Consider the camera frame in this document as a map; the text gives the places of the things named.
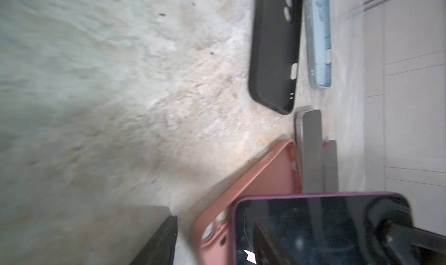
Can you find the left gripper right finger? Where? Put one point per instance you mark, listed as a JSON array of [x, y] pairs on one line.
[[268, 249]]

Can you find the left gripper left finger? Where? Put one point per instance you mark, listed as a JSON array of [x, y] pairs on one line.
[[160, 249]]

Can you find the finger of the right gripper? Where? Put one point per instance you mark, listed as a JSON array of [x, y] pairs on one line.
[[392, 239]]

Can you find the purple phone black screen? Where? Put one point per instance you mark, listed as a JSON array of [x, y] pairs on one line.
[[321, 229]]

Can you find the pink phone case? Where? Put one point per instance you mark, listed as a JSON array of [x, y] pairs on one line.
[[275, 174]]

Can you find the middle black phone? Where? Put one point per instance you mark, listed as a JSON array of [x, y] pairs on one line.
[[308, 131]]

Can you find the black phone case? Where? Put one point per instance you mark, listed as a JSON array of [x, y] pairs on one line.
[[277, 28]]

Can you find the light blue phone case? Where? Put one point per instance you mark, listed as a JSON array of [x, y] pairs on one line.
[[319, 49]]

